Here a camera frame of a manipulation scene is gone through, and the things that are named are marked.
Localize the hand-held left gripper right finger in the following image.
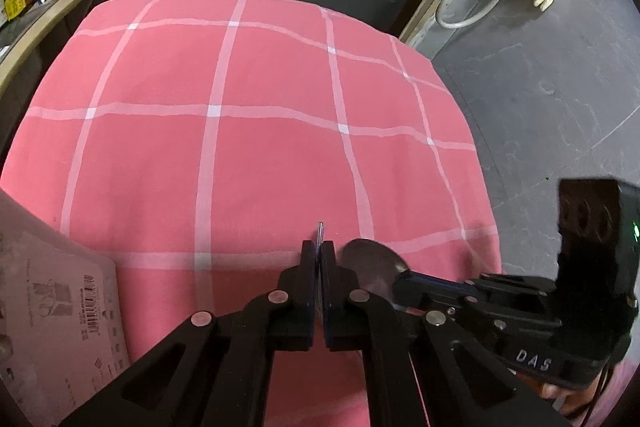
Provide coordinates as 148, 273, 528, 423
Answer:
321, 241, 571, 427

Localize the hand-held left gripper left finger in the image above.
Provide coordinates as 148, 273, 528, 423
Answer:
60, 241, 322, 427

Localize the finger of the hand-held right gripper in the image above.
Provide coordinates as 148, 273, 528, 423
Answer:
395, 271, 557, 304
395, 294, 562, 344

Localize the stainless steel spoon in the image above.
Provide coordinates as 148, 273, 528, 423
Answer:
342, 238, 408, 308

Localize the person's right forearm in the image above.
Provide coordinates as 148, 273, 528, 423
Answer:
565, 354, 640, 427

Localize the person's right hand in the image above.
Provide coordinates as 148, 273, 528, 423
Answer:
520, 369, 576, 408

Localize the pink checked tablecloth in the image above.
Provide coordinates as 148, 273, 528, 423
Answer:
0, 0, 502, 427

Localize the dark bottle with yellow label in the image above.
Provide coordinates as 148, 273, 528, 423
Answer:
4, 0, 30, 22

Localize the black cable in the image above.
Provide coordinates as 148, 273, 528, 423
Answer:
570, 357, 617, 423

